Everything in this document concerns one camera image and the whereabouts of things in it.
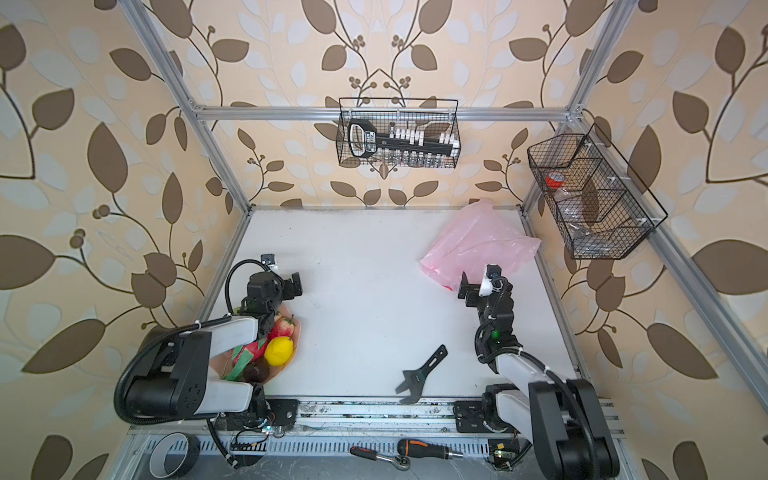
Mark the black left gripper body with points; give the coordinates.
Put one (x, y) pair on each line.
(281, 293)

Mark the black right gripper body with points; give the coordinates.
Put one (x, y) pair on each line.
(482, 304)

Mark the pink plastic bag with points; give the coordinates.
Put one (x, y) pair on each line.
(476, 237)

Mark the peach fruit plate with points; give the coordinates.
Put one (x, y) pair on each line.
(218, 363)

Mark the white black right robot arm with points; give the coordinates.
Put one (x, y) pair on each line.
(562, 419)

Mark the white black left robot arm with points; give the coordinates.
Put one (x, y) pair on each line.
(170, 380)

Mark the red strawberry near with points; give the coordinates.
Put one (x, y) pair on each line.
(283, 327)

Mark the yellow lemon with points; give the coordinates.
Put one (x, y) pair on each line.
(279, 351)

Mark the red dragon fruit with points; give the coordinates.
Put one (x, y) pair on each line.
(241, 357)

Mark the dark purple mangosteen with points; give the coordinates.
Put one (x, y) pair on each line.
(257, 372)

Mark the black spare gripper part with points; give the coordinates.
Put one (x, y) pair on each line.
(414, 380)

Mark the red capped plastic bottle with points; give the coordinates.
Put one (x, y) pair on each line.
(554, 180)

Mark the orange black screwdriver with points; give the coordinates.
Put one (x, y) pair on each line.
(413, 448)

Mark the black ratchet wrench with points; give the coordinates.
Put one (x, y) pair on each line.
(401, 463)

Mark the black socket set holder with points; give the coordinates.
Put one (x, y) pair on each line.
(403, 144)

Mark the black tape roll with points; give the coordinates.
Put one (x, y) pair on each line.
(174, 456)

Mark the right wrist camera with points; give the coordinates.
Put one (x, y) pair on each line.
(492, 281)

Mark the black wire basket right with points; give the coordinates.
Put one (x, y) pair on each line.
(605, 208)

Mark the black wire basket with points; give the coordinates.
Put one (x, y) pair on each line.
(605, 208)
(433, 114)

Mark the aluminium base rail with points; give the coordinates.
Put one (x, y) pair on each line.
(317, 447)

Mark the black wire basket centre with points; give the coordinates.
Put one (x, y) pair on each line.
(433, 114)

